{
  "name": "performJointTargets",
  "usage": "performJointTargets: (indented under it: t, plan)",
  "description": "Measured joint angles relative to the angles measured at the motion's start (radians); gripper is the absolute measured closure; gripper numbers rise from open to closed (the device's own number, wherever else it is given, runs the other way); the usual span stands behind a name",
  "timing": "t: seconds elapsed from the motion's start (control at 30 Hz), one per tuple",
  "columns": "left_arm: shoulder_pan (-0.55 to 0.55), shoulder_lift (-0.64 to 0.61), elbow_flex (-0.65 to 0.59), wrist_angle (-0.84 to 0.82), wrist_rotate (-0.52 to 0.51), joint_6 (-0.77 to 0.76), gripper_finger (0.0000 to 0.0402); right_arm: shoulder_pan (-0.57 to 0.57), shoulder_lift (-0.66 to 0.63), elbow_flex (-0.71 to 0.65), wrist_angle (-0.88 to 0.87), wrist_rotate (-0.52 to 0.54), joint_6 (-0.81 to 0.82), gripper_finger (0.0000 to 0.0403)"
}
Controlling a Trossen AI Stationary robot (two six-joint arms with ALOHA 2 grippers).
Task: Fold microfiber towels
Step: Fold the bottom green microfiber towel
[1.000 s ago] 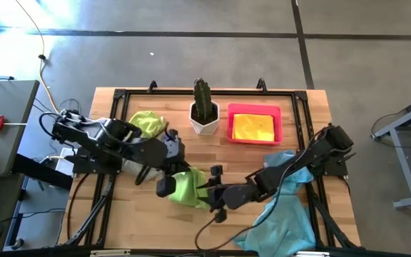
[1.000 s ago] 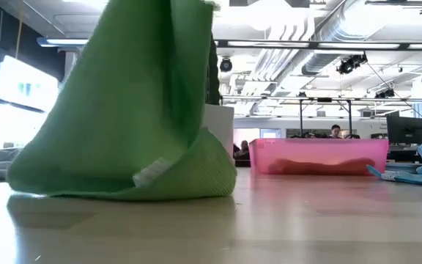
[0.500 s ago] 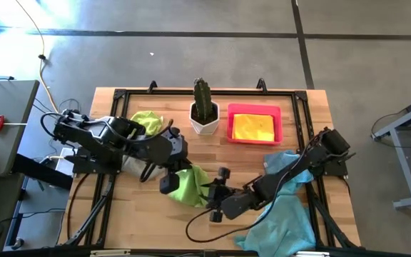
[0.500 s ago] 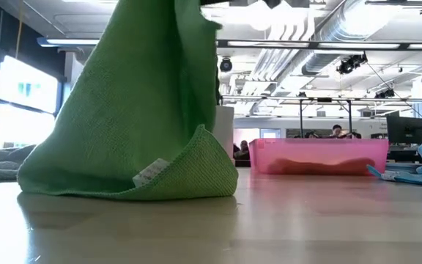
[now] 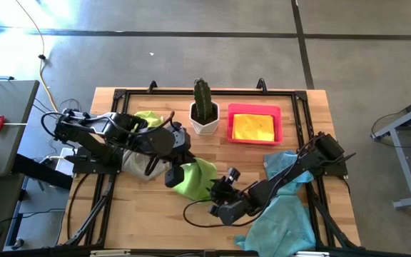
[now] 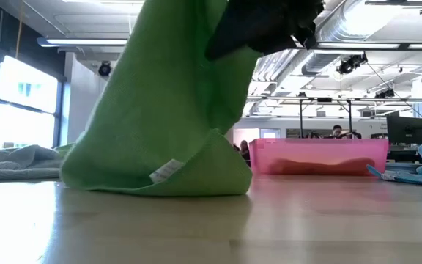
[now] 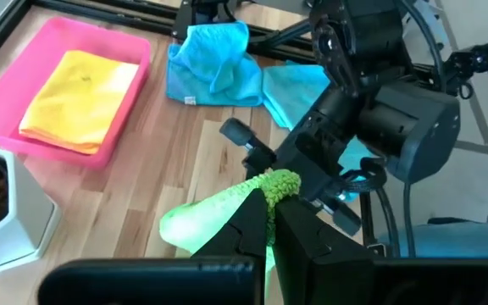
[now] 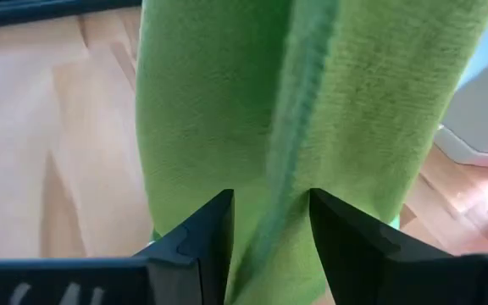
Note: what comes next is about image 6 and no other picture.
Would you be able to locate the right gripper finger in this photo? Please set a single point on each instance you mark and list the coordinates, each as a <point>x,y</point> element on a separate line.
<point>251,25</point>

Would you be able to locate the green microfiber towel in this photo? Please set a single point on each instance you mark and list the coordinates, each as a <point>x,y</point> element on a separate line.
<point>159,110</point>

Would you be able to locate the pink plastic bin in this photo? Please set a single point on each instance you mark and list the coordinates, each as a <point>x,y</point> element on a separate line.
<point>317,148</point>

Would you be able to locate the grey microfiber towel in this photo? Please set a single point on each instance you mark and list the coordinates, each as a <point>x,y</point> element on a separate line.
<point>13,163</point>

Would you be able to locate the person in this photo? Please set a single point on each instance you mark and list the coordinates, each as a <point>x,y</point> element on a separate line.
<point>337,130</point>
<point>244,148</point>

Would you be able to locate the black desktop monitor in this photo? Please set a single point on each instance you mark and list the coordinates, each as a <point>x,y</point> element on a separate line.
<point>405,130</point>

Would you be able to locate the silver ventilation duct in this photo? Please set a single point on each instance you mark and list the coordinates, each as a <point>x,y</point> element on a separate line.
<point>343,22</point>

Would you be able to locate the black metal gantry frame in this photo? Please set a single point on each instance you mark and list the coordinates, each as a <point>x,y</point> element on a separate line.
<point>301,117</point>

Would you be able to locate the black ceiling camera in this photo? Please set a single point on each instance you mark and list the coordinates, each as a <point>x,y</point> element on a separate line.
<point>104,68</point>

